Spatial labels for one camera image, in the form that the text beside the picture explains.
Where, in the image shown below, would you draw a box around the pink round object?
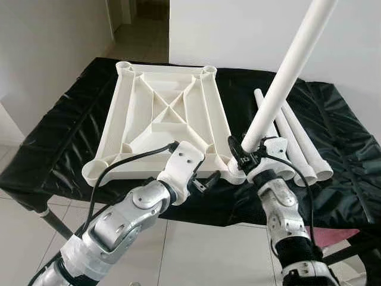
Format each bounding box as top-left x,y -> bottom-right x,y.
313,228 -> 361,251

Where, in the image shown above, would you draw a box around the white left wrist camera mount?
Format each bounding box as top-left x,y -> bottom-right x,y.
158,141 -> 206,197

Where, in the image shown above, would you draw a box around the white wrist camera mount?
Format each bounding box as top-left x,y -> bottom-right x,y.
158,141 -> 206,197
247,136 -> 296,184

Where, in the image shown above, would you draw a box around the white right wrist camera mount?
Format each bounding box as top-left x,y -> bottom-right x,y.
247,136 -> 296,184

